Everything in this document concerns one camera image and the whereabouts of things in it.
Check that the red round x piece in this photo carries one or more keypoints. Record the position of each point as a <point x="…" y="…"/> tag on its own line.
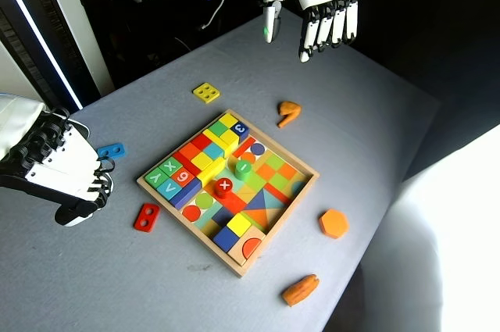
<point x="223" y="187"/>

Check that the green round piece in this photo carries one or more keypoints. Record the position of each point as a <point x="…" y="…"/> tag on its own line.
<point x="243" y="170"/>

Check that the blue two-hole block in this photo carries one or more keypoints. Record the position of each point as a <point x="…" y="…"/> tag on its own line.
<point x="123" y="151"/>

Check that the red two-hole block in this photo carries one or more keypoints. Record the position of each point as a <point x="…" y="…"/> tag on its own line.
<point x="147" y="217"/>

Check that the yellow cube block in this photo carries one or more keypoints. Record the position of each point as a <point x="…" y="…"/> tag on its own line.
<point x="228" y="120"/>
<point x="229" y="138"/>
<point x="202" y="161"/>
<point x="238" y="224"/>

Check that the long yellow bar block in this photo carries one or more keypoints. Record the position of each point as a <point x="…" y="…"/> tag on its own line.
<point x="211" y="175"/>
<point x="213" y="138"/>

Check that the yellow four-hole block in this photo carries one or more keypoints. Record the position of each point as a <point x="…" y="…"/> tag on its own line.
<point x="206" y="93"/>

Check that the orange hexagon block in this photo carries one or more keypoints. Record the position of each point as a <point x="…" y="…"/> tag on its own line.
<point x="333" y="223"/>

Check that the lit white light strip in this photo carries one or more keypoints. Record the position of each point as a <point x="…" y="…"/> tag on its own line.
<point x="39" y="39"/>

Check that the grey table cloth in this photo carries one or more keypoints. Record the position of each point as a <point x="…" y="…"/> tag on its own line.
<point x="117" y="289"/>

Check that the wooden puzzle tray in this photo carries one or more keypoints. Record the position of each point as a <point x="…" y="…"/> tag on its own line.
<point x="269" y="191"/>

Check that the toy chicken drumstick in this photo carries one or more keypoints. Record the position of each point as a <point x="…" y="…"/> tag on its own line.
<point x="291" y="109"/>

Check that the orange toy carrot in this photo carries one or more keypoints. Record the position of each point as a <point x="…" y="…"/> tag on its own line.
<point x="301" y="290"/>

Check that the white post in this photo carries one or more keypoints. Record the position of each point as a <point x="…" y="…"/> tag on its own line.
<point x="78" y="27"/>

